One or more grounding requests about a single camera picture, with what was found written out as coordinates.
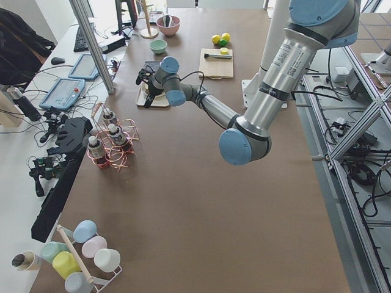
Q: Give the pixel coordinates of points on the folded grey cloth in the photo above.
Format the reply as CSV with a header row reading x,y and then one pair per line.
x,y
151,66

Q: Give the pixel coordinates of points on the cream rabbit serving tray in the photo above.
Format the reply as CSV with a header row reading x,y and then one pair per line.
x,y
140,100

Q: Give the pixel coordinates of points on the tea bottle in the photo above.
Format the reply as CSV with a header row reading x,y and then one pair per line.
x,y
120,139
97,152
109,117

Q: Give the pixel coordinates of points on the black keyboard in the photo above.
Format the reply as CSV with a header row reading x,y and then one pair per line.
x,y
80,44

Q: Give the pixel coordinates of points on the green cup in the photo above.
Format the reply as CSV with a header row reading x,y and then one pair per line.
x,y
51,249

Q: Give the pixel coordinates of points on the wooden stand with round base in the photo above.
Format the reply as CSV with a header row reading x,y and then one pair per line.
x,y
149,32

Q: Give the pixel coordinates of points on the white cup rack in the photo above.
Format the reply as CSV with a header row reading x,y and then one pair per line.
x,y
92,273

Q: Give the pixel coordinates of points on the pink cup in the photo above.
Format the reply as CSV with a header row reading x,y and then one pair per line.
x,y
91,246

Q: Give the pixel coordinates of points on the steel tumbler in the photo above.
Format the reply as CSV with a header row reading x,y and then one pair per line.
x,y
26,260

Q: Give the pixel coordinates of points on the half lemon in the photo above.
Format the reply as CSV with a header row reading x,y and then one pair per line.
x,y
224,51

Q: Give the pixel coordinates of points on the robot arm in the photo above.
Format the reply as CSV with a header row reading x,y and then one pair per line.
x,y
311,26

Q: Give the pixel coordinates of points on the steel muddler black tip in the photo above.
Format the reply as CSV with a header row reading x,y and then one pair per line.
x,y
217,56

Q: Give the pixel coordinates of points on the front tea bottle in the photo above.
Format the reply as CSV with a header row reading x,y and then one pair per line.
x,y
97,152

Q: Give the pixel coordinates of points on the white round plate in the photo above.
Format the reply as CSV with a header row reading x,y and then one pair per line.
x,y
146,92

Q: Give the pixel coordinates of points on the upper whole lemon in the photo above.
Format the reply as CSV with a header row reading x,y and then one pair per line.
x,y
225,36

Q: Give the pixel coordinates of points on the white cup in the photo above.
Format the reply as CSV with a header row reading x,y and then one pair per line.
x,y
107,259

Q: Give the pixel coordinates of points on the green lime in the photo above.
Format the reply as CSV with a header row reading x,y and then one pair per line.
x,y
222,43

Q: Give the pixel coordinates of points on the steel ice scoop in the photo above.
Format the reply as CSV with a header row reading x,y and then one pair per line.
x,y
168,21

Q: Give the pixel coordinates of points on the mint green bowl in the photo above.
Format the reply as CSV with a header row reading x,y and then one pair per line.
x,y
158,46

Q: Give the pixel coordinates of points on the black computer mouse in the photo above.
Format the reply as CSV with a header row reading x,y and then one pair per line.
x,y
57,60

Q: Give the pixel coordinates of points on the right tea bottle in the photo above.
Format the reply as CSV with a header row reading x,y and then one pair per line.
x,y
120,139

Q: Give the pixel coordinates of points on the grey blue cup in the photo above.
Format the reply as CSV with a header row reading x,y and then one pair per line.
x,y
76,283

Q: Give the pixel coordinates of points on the blue teach pendant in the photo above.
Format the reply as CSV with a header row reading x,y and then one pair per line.
x,y
63,94
84,68

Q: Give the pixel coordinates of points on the yellow cup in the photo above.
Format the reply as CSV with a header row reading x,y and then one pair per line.
x,y
65,264

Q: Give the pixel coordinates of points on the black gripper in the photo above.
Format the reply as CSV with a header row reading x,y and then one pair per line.
x,y
151,91

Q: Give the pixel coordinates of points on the black water bottle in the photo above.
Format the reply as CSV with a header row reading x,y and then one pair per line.
x,y
24,104

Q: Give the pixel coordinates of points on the wooden cutting board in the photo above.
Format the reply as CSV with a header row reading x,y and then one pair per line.
x,y
216,68

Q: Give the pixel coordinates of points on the blue teach pendant near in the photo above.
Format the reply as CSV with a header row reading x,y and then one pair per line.
x,y
63,94

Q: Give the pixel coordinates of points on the back tea bottle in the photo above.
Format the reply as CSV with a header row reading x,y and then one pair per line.
x,y
109,117

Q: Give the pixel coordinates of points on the pink ice bowl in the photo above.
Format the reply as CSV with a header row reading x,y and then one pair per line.
x,y
168,31

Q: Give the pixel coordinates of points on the copper wire bottle rack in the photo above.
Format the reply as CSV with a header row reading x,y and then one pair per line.
x,y
116,157

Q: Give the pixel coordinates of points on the blue teach pendant far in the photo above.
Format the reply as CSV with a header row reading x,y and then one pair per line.
x,y
84,68

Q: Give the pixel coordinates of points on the lower whole lemon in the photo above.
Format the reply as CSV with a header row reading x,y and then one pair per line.
x,y
215,39

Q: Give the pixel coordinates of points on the whole lemon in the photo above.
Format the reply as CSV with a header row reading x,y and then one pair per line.
x,y
225,36
215,39

